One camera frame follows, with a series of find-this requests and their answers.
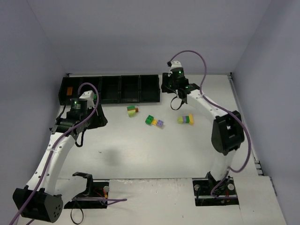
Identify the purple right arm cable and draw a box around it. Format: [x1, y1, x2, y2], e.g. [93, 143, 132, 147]
[169, 50, 252, 198]

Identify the lime rounded lego brick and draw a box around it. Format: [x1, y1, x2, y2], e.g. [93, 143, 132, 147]
[177, 116, 184, 124]

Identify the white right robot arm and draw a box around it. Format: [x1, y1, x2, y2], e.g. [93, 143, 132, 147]
[161, 67, 245, 186]

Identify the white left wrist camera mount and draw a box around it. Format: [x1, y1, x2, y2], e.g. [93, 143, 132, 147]
[79, 90, 95, 108]

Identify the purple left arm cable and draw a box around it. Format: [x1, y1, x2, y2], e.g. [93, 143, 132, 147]
[9, 82, 128, 225]

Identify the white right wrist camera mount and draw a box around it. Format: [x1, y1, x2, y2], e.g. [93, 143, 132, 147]
[167, 60, 182, 71]

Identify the green lime brown lego cluster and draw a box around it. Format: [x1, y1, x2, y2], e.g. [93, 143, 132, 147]
[127, 105, 139, 117]

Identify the orange lego brick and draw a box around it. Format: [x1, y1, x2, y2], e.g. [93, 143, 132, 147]
[66, 87, 73, 96]

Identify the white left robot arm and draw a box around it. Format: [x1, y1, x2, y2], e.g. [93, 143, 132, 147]
[10, 96, 107, 224]

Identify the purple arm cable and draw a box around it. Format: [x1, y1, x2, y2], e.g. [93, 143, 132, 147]
[9, 82, 128, 225]
[169, 50, 252, 198]

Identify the purple small lego brick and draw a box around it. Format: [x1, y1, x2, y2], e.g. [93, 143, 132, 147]
[156, 120, 164, 128]

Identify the yellow curved lego brick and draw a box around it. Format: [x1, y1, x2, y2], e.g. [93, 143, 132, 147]
[188, 113, 194, 125]

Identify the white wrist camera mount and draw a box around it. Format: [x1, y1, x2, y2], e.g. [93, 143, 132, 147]
[167, 60, 182, 71]
[79, 90, 95, 108]

